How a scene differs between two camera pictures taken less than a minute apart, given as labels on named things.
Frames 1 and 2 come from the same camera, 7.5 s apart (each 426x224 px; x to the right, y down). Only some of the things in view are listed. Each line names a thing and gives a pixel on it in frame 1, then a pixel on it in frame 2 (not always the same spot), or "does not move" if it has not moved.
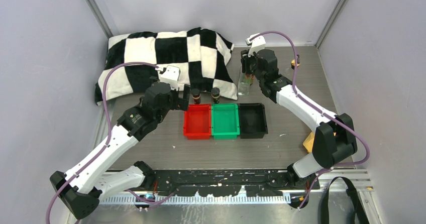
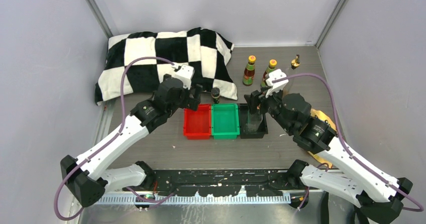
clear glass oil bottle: x=245 y=81 → x=253 y=122
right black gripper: x=245 y=60 → x=253 y=99
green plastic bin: x=225 y=121 does not move
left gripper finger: x=186 y=92 → x=198 y=89
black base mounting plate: x=222 y=183 does not move
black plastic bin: x=252 y=122 does not move
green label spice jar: x=215 y=94 does not move
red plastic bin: x=197 y=122 does not move
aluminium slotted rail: x=206 y=200 does not move
